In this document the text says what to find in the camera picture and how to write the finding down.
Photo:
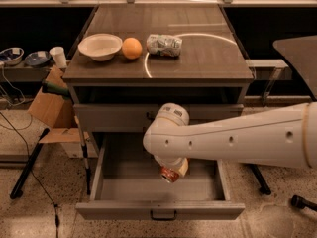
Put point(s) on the blue bowl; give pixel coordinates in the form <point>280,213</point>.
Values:
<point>38,59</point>
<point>12,56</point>

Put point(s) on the orange fruit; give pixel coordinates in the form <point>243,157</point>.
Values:
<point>131,48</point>

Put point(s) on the black tripod leg right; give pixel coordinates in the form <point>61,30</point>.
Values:
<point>264,188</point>

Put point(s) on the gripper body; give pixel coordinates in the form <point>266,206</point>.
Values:
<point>168,162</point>

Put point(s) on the grey drawer cabinet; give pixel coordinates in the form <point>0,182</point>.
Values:
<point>210,69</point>

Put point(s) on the green handled tool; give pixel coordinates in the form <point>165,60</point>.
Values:
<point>48,87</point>

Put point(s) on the white paper cup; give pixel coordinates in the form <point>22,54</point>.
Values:
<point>58,56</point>

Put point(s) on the brown cardboard box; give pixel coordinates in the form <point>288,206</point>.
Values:
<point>57,113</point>

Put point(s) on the closed upper drawer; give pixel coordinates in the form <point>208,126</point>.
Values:
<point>138,117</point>

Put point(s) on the red coke can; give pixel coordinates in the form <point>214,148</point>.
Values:
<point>169,175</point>

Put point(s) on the blue bowl right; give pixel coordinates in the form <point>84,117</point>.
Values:
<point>38,59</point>

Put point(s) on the blue bowl left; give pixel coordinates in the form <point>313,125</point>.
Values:
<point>12,56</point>

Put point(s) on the white paper bowl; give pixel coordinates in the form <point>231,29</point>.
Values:
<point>100,47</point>

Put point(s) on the black white striped pole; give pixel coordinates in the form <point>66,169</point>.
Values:
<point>85,155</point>

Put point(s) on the open lower drawer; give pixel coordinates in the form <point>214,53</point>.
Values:
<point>127,186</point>

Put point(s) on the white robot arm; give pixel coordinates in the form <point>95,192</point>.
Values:
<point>285,137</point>

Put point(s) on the green white crumpled can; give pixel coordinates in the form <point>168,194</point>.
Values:
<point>164,45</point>

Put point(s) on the black tripod leg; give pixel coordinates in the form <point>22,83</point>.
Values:
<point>264,188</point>
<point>17,189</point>

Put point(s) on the black tripod leg left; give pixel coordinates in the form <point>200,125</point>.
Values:
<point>17,189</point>

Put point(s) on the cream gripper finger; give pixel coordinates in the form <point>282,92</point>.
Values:
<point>182,170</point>

